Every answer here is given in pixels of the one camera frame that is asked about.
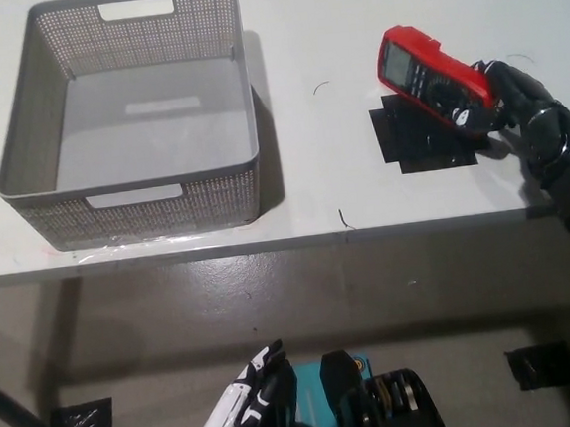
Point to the black tape patch on table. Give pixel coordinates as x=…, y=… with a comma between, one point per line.
x=408, y=133

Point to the red digital multimeter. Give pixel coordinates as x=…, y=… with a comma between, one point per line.
x=432, y=66

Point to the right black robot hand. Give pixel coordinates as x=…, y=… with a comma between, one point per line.
x=529, y=97

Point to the clear adhesive tape strip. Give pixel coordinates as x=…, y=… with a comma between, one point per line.
x=118, y=249

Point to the black floor tape patch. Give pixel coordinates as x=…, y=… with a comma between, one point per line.
x=538, y=366
x=83, y=423

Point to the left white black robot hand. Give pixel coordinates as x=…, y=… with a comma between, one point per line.
x=237, y=407

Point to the grey perforated plastic basket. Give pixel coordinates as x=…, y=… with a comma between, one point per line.
x=130, y=212

